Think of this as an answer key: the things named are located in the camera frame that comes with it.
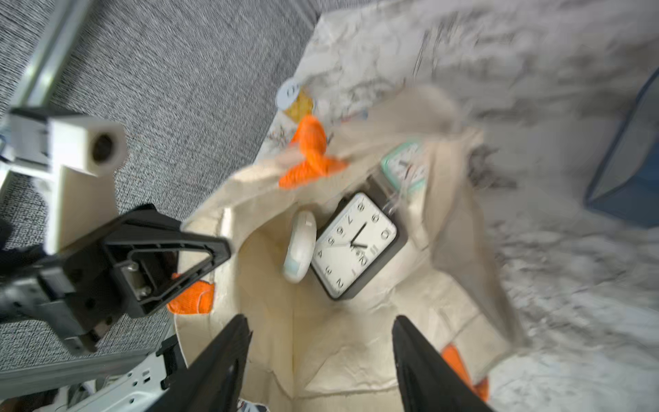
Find black square alarm clock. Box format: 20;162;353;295
311;177;408;301

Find mint green square alarm clock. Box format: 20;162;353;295
380;141;427;195

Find white round alarm clock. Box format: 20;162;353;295
282;210;317;284

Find beige canvas tote bag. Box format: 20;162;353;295
174;85;529;411

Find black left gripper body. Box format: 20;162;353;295
1;241;129;355

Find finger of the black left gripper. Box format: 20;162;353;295
101;204;232;319

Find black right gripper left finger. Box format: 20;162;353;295
149;314;252;412

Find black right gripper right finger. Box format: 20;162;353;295
392;316;491;411

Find blue-grey rectangular alarm clock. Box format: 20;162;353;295
583;72;658;228

